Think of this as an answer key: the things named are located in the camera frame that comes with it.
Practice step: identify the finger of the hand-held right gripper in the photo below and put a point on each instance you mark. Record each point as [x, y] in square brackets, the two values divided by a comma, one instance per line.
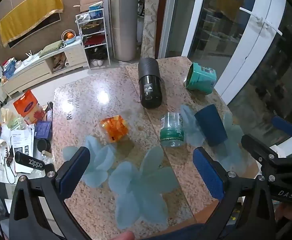
[257, 148]
[283, 126]

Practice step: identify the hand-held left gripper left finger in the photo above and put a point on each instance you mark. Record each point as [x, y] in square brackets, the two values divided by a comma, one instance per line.
[77, 166]

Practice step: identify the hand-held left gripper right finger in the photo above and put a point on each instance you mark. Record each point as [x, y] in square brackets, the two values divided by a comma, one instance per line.
[207, 175]

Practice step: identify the dark blue cup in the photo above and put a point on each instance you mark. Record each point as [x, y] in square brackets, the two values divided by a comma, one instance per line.
[211, 126]

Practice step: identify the clear green cup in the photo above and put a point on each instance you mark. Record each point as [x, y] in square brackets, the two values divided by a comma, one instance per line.
[172, 130]

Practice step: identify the person's right hand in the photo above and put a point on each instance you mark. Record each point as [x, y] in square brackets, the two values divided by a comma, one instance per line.
[291, 213]

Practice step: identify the person's left hand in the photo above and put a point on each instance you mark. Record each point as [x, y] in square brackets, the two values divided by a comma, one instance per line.
[123, 236]

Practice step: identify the black lighter case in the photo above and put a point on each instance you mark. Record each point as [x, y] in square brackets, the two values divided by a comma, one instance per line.
[29, 162]

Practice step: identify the dark blue box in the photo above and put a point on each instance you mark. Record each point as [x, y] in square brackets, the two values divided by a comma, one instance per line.
[43, 129]

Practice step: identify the orange snack packet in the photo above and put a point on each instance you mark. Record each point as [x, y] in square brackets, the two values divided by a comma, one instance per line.
[114, 128]

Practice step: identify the printed paper sheets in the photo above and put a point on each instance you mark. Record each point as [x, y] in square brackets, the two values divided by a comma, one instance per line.
[22, 142]

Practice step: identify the orange paper bag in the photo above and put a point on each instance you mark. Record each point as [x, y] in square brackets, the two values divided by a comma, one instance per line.
[27, 105]

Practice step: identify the cream low cabinet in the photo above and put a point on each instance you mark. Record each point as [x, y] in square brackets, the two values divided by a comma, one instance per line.
[30, 73]

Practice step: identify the white shoes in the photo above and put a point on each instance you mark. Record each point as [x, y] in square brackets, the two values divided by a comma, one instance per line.
[96, 63]

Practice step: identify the black cylindrical flask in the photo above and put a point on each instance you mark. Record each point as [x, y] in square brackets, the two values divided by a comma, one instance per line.
[149, 85]

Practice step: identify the blue tissue box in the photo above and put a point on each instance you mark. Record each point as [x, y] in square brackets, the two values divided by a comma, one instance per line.
[9, 67]

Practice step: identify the green cushion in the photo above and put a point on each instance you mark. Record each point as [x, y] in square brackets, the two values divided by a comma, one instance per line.
[51, 48]

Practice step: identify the white shelf rack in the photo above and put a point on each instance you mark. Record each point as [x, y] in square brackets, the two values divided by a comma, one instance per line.
[107, 42]

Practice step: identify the red cloth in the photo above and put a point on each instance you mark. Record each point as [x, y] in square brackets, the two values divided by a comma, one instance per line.
[94, 40]

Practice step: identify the bowl of oranges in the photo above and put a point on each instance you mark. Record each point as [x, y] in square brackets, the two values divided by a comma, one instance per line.
[68, 36]

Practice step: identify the grey standing air conditioner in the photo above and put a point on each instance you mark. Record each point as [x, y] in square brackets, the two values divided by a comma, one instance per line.
[123, 20]

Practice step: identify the patterned curtain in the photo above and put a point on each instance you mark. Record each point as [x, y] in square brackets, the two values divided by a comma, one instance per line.
[151, 25]

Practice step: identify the yellow fringed cloth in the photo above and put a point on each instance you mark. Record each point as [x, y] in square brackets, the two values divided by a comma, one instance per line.
[28, 12]

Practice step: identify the cardboard box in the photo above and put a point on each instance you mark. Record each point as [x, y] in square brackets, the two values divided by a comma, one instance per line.
[90, 1]

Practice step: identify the black wall television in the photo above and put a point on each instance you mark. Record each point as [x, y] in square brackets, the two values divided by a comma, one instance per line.
[47, 23]

